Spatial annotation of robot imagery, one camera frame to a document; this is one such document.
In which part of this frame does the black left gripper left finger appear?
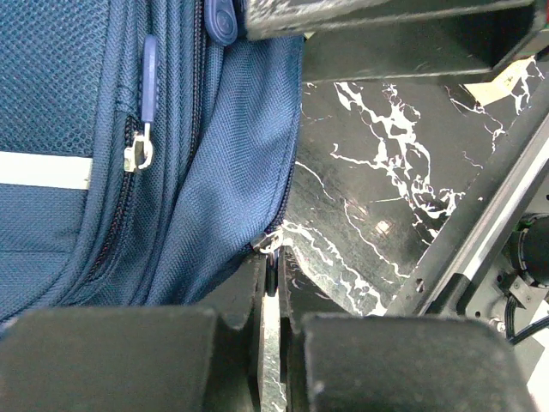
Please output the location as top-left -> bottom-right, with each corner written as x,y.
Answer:
1,257 -> 266,411

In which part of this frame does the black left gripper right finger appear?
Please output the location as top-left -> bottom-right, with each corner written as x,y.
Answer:
279,247 -> 535,411

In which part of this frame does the navy blue student backpack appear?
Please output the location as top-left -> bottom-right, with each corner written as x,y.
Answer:
1,1 -> 304,324

